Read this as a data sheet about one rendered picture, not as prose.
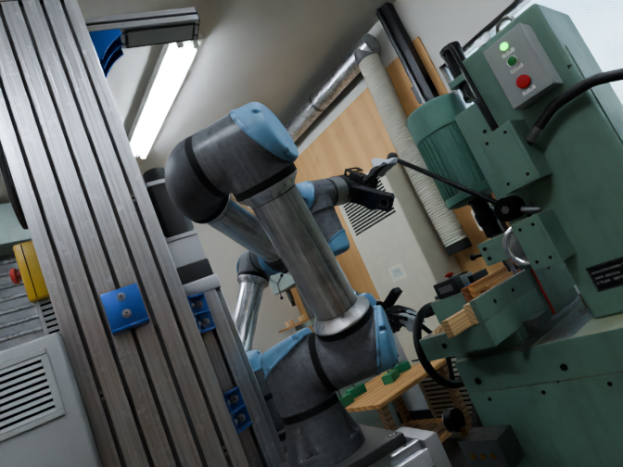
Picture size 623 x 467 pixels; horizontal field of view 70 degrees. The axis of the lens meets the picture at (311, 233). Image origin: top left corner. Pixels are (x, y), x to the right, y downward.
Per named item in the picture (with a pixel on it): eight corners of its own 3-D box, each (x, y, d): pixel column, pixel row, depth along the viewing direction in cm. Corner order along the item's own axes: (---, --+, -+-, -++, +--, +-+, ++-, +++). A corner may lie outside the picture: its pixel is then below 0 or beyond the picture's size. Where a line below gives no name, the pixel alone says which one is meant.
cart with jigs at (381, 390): (418, 444, 305) (379, 355, 316) (488, 442, 262) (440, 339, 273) (352, 500, 263) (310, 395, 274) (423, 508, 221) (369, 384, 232)
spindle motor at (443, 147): (467, 206, 145) (425, 123, 150) (515, 181, 132) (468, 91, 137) (438, 215, 133) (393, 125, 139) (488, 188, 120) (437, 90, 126)
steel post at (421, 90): (581, 410, 251) (380, 16, 297) (603, 410, 242) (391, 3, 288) (575, 419, 245) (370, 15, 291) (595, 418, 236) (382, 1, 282)
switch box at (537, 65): (524, 109, 108) (493, 54, 110) (564, 83, 100) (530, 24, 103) (513, 109, 104) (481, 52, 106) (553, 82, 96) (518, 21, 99)
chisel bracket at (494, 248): (500, 266, 135) (487, 240, 137) (543, 249, 125) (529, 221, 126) (489, 271, 130) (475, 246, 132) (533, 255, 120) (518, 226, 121)
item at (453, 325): (544, 275, 140) (539, 263, 141) (551, 273, 138) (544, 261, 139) (448, 338, 103) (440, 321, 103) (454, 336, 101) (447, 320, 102)
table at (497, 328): (500, 304, 165) (492, 288, 166) (583, 278, 142) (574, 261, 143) (401, 368, 125) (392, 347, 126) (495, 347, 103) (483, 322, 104)
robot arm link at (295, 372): (291, 404, 94) (267, 343, 96) (349, 382, 91) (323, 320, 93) (270, 424, 82) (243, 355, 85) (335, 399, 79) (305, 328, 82)
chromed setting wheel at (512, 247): (519, 273, 116) (497, 231, 119) (565, 258, 107) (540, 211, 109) (514, 276, 114) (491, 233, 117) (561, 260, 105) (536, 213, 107)
